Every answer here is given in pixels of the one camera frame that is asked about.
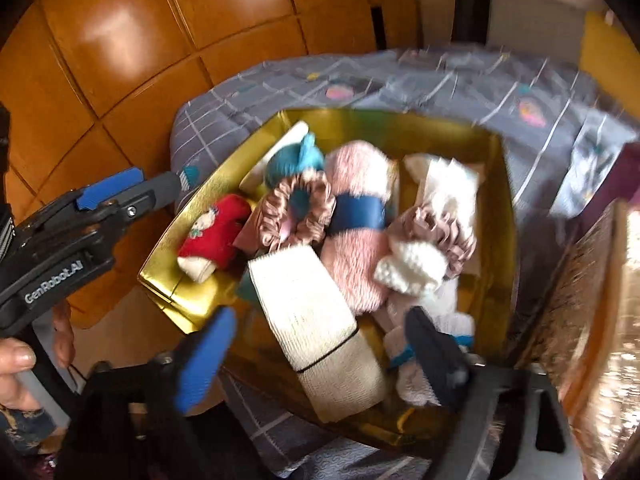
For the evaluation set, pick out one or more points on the red sock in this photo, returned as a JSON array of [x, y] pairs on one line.
[[225, 220]]

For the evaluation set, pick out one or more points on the person's patterned clothing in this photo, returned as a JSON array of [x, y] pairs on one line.
[[25, 430]]

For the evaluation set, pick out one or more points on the gold cardboard box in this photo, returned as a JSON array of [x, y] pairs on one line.
[[380, 125]]

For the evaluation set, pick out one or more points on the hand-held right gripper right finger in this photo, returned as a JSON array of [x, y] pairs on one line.
[[435, 355]]

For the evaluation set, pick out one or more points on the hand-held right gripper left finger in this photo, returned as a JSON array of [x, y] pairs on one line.
[[200, 365]]

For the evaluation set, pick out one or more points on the white soft packet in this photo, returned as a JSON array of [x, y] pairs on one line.
[[450, 185]]

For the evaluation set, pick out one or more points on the pink fluffy towel roll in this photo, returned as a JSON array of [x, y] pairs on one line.
[[355, 165]]

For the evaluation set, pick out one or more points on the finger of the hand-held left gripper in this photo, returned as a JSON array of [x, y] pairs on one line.
[[110, 190], [155, 192]]

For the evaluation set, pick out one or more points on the grey yellow blue headboard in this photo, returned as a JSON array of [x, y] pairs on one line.
[[535, 20]]

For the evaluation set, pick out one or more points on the pink satin scrunchie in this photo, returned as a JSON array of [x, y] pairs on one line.
[[450, 235], [272, 210]]

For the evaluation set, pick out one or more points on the gold embossed tissue box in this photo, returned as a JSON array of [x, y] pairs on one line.
[[600, 310]]

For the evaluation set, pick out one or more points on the white sock with teal band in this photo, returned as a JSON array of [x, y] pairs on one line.
[[447, 317]]

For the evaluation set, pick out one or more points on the cream woven bandage roll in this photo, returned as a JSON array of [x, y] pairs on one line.
[[300, 305]]

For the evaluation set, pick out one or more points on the person's left hand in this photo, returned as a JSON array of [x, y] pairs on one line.
[[15, 360]]

